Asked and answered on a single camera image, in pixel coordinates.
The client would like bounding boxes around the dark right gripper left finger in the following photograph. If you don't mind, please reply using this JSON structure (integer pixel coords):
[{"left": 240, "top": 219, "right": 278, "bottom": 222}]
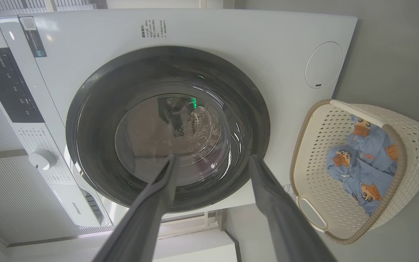
[{"left": 92, "top": 154, "right": 180, "bottom": 262}]

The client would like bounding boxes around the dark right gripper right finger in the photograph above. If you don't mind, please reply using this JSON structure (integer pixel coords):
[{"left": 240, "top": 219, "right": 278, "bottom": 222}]
[{"left": 248, "top": 155, "right": 337, "bottom": 262}]

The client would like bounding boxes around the blue cartoon print garment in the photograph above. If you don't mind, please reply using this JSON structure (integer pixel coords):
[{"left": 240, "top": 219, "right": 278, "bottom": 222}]
[
  {"left": 346, "top": 115, "right": 400, "bottom": 175},
  {"left": 327, "top": 145, "right": 395, "bottom": 216}
]

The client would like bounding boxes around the round black glass washer door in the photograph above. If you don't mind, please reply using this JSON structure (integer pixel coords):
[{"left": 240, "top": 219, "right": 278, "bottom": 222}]
[{"left": 66, "top": 45, "right": 271, "bottom": 213}]

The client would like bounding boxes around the white plastic control knob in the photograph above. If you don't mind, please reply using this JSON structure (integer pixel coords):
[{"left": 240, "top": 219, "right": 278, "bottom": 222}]
[{"left": 28, "top": 148, "right": 57, "bottom": 171}]

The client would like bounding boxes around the white front-load washing machine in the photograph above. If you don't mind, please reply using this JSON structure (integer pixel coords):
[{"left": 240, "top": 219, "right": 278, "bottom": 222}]
[{"left": 0, "top": 9, "right": 358, "bottom": 233}]

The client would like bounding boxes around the cream perforated laundry basket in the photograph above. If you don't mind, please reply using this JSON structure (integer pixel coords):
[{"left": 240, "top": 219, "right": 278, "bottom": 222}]
[{"left": 290, "top": 99, "right": 419, "bottom": 245}]

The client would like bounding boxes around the round white filter cover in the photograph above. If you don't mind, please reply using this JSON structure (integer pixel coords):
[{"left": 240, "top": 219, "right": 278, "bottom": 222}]
[{"left": 305, "top": 41, "right": 344, "bottom": 89}]

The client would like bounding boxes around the dark rectangular info sticker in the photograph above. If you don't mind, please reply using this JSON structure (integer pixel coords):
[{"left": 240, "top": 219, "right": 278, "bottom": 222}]
[{"left": 19, "top": 16, "right": 48, "bottom": 58}]

